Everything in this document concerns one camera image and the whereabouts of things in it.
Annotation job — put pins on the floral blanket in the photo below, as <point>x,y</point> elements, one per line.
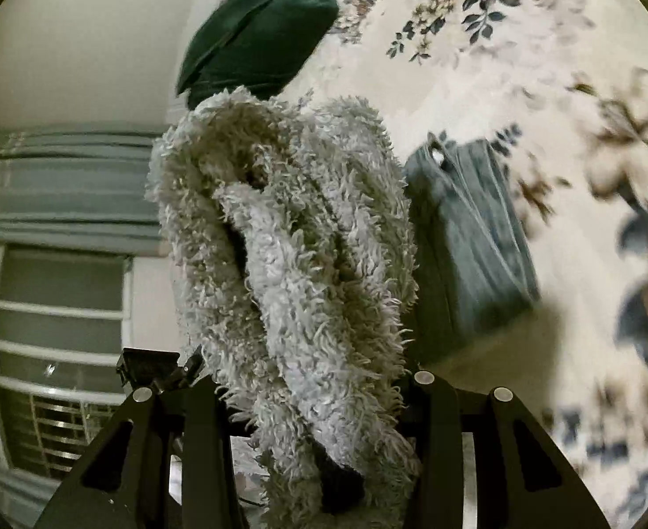
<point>467,77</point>

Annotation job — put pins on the dark green duvet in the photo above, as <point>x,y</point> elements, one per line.
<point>257,38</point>

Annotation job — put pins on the white framed window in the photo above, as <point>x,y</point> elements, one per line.
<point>53,341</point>

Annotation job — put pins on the folded blue jeans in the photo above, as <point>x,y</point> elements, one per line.
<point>467,242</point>

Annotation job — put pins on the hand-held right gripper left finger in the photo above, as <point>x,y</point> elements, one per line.
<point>202,452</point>

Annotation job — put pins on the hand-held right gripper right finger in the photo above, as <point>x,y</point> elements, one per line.
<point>439,452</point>

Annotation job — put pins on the grey-green curtain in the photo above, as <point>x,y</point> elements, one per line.
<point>64,193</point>

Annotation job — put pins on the grey fluffy pants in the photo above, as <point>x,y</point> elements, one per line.
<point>301,286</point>

